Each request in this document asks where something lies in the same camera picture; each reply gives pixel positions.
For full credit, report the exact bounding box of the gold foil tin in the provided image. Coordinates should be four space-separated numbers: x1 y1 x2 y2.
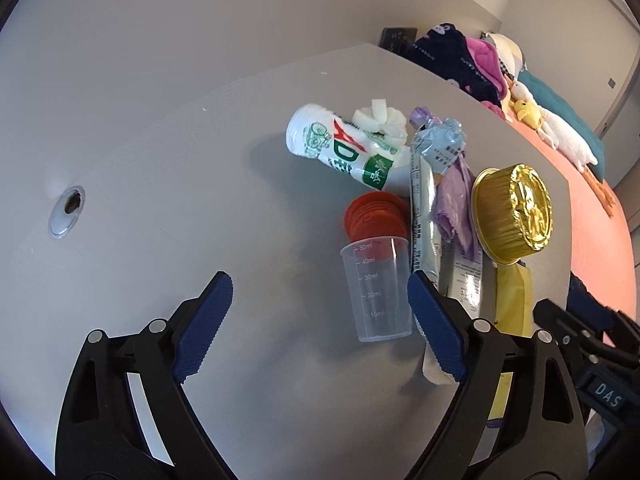
471 164 553 266

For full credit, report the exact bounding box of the blue foil wrapper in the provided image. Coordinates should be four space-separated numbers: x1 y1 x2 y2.
412 118 466 174

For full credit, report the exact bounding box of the black wall socket panel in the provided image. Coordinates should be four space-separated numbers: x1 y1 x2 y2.
378 27 418 55

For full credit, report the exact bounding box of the navy patterned blanket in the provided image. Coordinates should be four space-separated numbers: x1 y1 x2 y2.
402 23 500 105

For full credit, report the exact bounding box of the teal pillow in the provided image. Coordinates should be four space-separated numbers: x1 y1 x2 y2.
518 70 605 182

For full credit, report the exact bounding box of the yellow packet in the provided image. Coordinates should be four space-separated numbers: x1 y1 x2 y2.
487 262 535 421

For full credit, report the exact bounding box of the yellow duck plush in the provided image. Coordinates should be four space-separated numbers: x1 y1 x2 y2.
513 100 542 131

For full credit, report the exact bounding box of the clear measuring cup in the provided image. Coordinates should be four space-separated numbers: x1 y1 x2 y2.
341 236 413 342

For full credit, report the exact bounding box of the purple plastic wrapper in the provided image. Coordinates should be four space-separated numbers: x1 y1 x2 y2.
409 107 478 252

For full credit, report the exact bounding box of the white purple sachet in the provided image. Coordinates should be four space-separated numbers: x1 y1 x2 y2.
445 240 483 318

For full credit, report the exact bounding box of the red bottle cap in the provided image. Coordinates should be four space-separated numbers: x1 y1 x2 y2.
343 191 411 242

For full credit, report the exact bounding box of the desk cable grommet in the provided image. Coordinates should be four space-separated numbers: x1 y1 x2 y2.
48 185 86 240

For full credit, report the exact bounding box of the silver sachet wrapper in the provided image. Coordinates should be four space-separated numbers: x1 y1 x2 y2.
408 144 446 386

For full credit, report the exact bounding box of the white yogurt drink bottle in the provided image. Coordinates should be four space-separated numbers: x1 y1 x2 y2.
285 103 410 198

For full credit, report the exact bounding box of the pink fleece blanket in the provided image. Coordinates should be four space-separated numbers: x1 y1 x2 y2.
465 37 512 122

